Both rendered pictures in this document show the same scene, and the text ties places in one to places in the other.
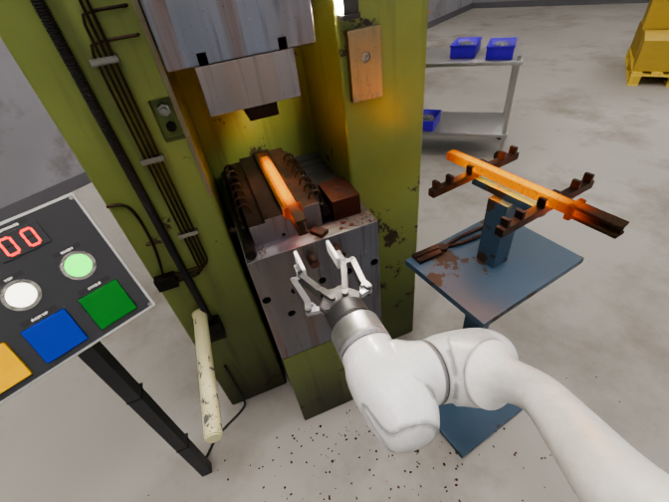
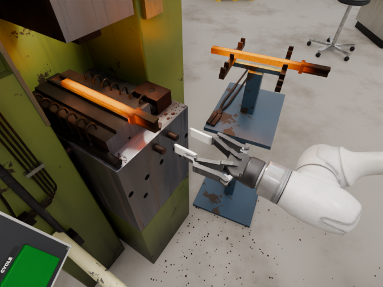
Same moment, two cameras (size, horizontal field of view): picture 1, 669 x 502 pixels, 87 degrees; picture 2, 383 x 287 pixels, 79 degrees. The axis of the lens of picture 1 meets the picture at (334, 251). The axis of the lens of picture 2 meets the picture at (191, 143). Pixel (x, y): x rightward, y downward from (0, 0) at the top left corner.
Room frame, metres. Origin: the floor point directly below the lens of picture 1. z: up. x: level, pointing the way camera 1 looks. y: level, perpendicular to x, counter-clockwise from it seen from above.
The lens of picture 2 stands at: (0.25, 0.33, 1.48)
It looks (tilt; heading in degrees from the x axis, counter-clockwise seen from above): 47 degrees down; 319
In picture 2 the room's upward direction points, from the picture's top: straight up
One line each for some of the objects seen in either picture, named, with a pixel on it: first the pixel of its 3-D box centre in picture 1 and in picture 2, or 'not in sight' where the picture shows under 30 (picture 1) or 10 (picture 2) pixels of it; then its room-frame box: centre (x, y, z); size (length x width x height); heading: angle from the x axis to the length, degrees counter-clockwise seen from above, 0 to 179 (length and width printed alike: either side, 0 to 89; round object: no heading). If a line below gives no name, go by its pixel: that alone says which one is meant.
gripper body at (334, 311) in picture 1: (342, 307); (243, 168); (0.43, 0.00, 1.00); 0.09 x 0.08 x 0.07; 16
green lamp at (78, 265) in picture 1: (78, 265); not in sight; (0.56, 0.51, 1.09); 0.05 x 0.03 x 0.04; 106
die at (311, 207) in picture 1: (269, 189); (87, 106); (0.99, 0.17, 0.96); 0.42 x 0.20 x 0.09; 16
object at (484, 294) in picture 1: (491, 261); (247, 111); (0.74, -0.46, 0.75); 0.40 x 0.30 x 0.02; 115
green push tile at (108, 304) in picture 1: (109, 304); (30, 273); (0.53, 0.48, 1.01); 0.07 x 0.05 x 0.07; 131
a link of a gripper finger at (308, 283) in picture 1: (317, 290); (215, 164); (0.48, 0.05, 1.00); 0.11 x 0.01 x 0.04; 37
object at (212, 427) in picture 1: (205, 367); (98, 272); (0.61, 0.43, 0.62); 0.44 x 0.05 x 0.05; 16
